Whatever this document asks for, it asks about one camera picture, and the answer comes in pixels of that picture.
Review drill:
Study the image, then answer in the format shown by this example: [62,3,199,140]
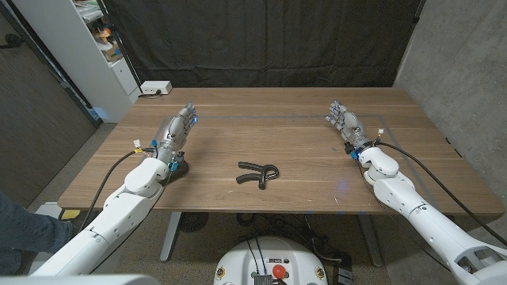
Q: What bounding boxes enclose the black floor cables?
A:
[236,213,344,263]

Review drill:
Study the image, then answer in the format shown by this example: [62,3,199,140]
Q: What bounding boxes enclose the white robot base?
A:
[213,236,329,285]

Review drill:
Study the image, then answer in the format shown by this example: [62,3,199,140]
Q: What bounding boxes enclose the grey table leg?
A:
[159,211,183,263]
[358,215,384,268]

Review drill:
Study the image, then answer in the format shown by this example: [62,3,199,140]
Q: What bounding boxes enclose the yellow toy on shelf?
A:
[94,27,114,44]

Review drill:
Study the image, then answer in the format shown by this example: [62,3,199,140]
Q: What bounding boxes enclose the yellow black floor item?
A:
[59,208,82,222]

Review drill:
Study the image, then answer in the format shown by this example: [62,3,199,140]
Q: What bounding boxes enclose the black backdrop curtain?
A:
[97,0,427,89]

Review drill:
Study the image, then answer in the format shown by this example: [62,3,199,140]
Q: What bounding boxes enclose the white robot torso edge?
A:
[0,274,159,285]

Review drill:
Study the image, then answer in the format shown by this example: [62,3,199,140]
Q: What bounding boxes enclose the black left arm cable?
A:
[78,148,158,233]

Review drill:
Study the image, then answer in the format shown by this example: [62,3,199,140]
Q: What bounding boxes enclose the white shelf cabinet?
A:
[11,0,142,124]

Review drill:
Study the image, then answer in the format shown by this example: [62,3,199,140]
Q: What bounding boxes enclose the black glasses case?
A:
[162,160,190,182]

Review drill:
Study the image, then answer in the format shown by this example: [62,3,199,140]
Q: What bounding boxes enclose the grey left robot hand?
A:
[152,102,198,167]

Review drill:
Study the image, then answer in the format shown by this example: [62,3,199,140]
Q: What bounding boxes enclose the dark wood door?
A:
[0,0,100,209]

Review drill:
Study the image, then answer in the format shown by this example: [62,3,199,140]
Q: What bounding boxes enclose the black backdrop stand pole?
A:
[96,0,144,95]

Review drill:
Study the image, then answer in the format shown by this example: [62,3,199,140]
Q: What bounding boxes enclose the black power adapter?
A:
[332,253,354,285]

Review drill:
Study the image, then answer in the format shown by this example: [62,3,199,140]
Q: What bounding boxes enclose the black round fan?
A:
[178,212,210,234]

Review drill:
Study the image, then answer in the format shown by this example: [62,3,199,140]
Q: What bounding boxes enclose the white floor box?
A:
[35,201,64,219]

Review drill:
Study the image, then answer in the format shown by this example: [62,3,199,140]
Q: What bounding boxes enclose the person's leg in jeans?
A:
[0,192,74,275]

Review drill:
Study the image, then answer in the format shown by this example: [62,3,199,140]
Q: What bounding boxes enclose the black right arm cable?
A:
[378,141,507,246]

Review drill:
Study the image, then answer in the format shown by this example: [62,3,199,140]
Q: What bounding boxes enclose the black door handle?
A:
[0,33,25,51]

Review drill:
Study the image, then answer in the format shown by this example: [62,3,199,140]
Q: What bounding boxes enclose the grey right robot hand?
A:
[325,100,375,156]

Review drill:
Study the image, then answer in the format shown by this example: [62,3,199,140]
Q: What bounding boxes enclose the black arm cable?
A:
[78,148,158,233]
[378,141,507,246]

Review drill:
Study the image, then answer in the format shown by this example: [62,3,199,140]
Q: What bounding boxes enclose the white power strip box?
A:
[139,80,173,96]

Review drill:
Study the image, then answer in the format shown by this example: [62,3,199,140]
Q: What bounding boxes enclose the cardboard box on shelf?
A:
[101,41,124,63]

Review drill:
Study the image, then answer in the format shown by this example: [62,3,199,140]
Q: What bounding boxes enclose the black grip trainer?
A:
[235,161,280,191]

